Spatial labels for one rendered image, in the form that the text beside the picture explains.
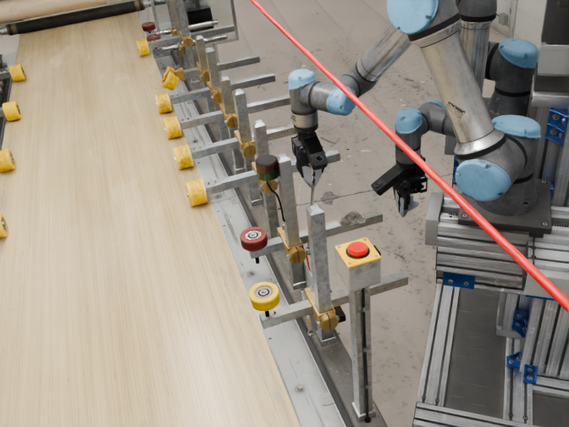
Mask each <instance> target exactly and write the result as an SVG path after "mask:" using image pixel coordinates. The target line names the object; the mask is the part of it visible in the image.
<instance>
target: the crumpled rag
mask: <svg viewBox="0 0 569 427"><path fill-rule="evenodd" d="M365 222H366V217H362V216H361V213H359V212H357V211H356V210H354V211H351V212H349V213H348V214H346V215H345V216H344V217H343V218H341V221H340V222H339V223H340V225H344V226H346V225H349V226H350V225H351V226H353V225H354V224H362V223H365Z"/></svg>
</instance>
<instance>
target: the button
mask: <svg viewBox="0 0 569 427"><path fill-rule="evenodd" d="M367 250H368V249H367V245H366V244H365V243H363V242H361V241H355V242H352V243H351V244H350V245H349V246H348V247H347V251H348V253H349V254H350V255H351V256H354V257H360V256H363V255H365V254H366V253H367Z"/></svg>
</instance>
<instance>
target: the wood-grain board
mask: <svg viewBox="0 0 569 427"><path fill-rule="evenodd" d="M141 39H146V36H145V34H144V31H143V29H142V27H141V23H140V21H139V19H138V17H136V18H132V19H123V20H119V21H114V22H110V23H106V24H101V25H93V26H88V27H84V28H79V29H75V30H67V31H62V32H58V33H53V34H49V35H44V36H36V37H32V38H27V39H23V40H19V45H18V51H17V56H16V62H15V64H21V65H22V67H23V69H24V72H25V80H21V81H16V82H14V81H13V83H12V88H11V93H10V99H9V101H10V102H12V101H16V102H17V104H18V105H19V109H20V112H21V119H16V120H12V121H7V120H6V125H5V131H4V136H3V146H2V150H5V149H10V150H11V152H12V154H13V155H14V160H15V164H16V169H13V170H10V171H5V172H2V173H1V172H0V213H2V214H3V216H4V218H5V219H6V222H7V225H8V236H6V237H3V238H0V427H301V426H300V424H299V421H298V419H297V417H296V413H295V411H294V408H293V407H292V404H291V402H290V399H289V396H288V394H287V391H286V389H285V386H284V383H283V381H282V379H281V377H280V374H279V371H278V369H277V366H276V363H275V362H274V359H273V355H272V353H271V351H270V349H269V346H268V343H267V341H266V338H265V336H264V334H263V332H262V328H261V325H260V324H259V321H258V319H257V316H256V313H255V311H254V308H253V306H252V304H251V300H250V298H249V296H248V293H247V291H246V288H245V285H244V283H243V280H242V279H241V276H240V272H239V270H238V268H237V266H236V263H235V260H234V258H233V255H232V253H231V251H230V249H229V245H228V242H227V241H226V238H225V236H224V233H223V230H222V228H221V225H220V223H219V221H218V217H217V215H216V213H215V210H214V208H213V205H212V202H211V200H210V197H209V195H208V194H207V202H206V203H203V204H199V205H196V206H193V207H192V206H191V204H190V201H189V198H188V196H186V193H187V191H186V188H185V183H186V182H189V181H193V180H199V179H202V177H201V175H200V172H199V170H198V168H197V166H196V162H195V159H192V160H193V167H189V168H186V169H178V167H177V163H176V161H174V150H173V148H174V147H180V146H184V145H188V146H189V144H188V142H187V140H186V138H185V134H184V131H183V130H181V134H182V136H180V137H176V138H172V139H168V137H167V134H166V131H164V124H163V119H167V118H171V117H175V116H177V114H176V112H175V110H174V106H173V105H172V104H171V107H172V111H170V112H166V113H162V114H160V113H159V112H158V109H157V106H156V99H155V95H157V94H161V93H165V92H167V89H166V88H164V87H162V86H161V81H162V76H161V74H160V72H159V69H158V67H157V64H156V61H155V59H154V57H153V55H152V51H151V49H150V48H149V51H150V54H147V55H143V56H140V55H139V53H138V50H137V46H136V42H135V41H137V40H141Z"/></svg>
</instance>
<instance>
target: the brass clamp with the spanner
mask: <svg viewBox="0 0 569 427"><path fill-rule="evenodd" d="M277 234H278V237H280V238H281V240H282V242H283V245H284V253H285V255H286V257H287V259H289V261H291V262H292V263H301V262H303V261H304V260H305V258H306V256H307V254H306V252H305V251H304V246H303V243H302V242H301V239H300V243H301V244H298V245H294V246H292V247H289V245H288V243H287V241H286V239H285V231H284V230H282V226H281V227H278V228H277Z"/></svg>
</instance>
